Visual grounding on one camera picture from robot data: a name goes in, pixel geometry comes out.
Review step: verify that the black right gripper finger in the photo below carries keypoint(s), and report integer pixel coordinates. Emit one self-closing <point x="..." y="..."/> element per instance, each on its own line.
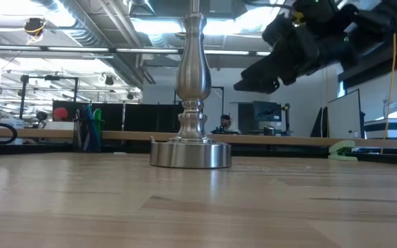
<point x="257" y="87"/>
<point x="267" y="69"/>

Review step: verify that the brushed metal lamp base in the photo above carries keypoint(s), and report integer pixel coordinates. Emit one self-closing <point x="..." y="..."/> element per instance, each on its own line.
<point x="191" y="151"/>

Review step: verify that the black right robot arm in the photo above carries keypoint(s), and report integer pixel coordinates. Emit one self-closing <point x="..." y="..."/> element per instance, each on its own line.
<point x="377" y="20"/>

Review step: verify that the black computer monitor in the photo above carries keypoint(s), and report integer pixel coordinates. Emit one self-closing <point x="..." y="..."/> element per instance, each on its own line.
<point x="266" y="111"/>

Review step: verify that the person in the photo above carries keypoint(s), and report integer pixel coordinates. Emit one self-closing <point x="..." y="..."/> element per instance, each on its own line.
<point x="226" y="124"/>

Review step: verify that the tan wooden desk top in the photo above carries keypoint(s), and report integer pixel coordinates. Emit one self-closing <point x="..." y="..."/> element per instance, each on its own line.
<point x="288" y="140"/>

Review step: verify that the white board on stand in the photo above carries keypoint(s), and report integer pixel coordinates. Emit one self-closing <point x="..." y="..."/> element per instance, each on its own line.
<point x="344" y="115"/>

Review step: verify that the light green stapler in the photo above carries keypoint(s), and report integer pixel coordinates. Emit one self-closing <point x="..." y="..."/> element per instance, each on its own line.
<point x="341" y="151"/>

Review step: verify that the red round object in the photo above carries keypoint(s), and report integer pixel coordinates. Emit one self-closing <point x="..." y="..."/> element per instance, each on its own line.
<point x="60" y="113"/>

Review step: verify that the black hanging ceiling device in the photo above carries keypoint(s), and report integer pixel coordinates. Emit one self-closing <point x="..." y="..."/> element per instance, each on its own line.
<point x="34" y="25"/>

